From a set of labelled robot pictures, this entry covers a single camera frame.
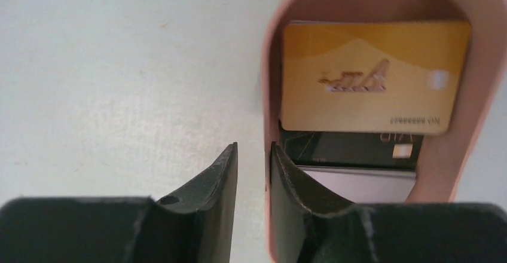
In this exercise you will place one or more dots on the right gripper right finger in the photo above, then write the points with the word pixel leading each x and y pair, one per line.
pixel 310 223

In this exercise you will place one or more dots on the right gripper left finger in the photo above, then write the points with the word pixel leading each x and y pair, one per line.
pixel 193 223

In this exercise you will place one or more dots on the white credit card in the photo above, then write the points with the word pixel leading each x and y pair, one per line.
pixel 365 185

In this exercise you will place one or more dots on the black credit card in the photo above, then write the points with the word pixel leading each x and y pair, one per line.
pixel 356 150

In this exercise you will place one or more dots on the gold credit card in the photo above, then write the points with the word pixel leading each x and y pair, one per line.
pixel 372 77

